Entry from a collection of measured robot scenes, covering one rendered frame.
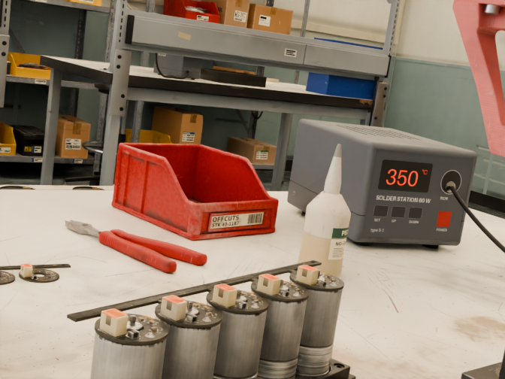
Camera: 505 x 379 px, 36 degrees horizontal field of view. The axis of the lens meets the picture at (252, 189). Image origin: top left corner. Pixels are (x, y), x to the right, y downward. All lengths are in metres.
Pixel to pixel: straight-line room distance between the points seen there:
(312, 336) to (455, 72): 5.85
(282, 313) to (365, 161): 0.37
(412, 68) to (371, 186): 5.81
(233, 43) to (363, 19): 3.40
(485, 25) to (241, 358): 0.20
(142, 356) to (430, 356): 0.24
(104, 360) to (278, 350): 0.09
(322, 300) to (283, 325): 0.03
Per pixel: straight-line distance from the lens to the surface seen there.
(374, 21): 6.42
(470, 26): 0.39
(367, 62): 3.47
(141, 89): 2.91
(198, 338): 0.28
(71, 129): 4.56
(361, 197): 0.67
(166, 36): 2.87
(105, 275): 0.52
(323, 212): 0.56
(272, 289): 0.32
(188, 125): 4.96
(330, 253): 0.57
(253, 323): 0.30
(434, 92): 6.29
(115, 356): 0.26
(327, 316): 0.35
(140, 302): 0.29
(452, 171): 0.72
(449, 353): 0.48
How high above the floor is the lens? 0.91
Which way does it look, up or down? 10 degrees down
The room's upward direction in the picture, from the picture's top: 8 degrees clockwise
